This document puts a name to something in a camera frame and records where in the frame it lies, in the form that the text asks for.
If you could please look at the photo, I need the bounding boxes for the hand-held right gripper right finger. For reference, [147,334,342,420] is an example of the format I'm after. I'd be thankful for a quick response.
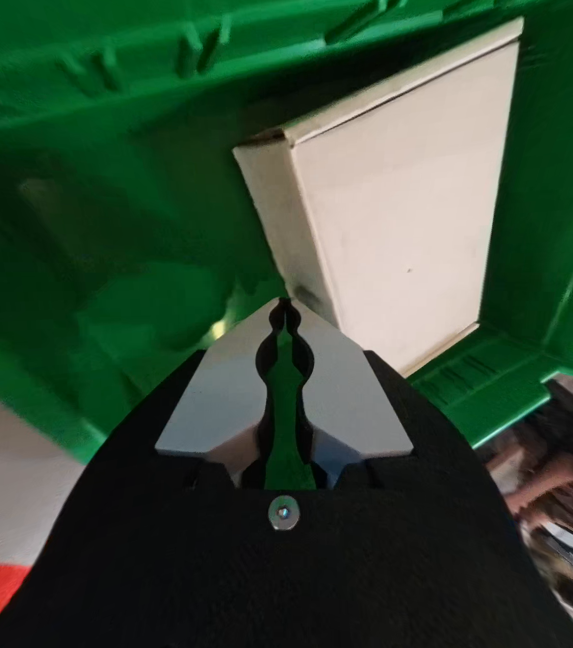
[286,298,415,489]

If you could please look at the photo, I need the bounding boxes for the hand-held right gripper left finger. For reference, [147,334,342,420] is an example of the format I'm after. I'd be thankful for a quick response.
[155,298,287,489]

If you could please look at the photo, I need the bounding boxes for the green plastic bin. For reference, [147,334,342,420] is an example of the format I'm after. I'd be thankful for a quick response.
[0,0,573,465]

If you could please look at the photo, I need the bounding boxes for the white cardboard box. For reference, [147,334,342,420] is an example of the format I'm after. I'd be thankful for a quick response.
[232,16,525,378]

